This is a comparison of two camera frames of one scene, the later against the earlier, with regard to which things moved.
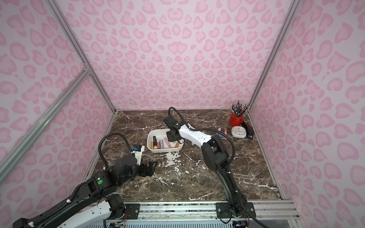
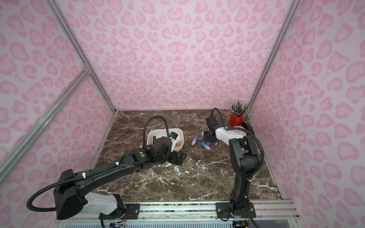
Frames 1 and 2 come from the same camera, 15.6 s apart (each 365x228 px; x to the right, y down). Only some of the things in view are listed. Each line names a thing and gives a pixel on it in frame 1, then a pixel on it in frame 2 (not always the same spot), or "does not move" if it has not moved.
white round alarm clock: x=239 y=132 does not move
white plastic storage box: x=161 y=134 does not move
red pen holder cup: x=235 y=120 does not move
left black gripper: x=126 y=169 -> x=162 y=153
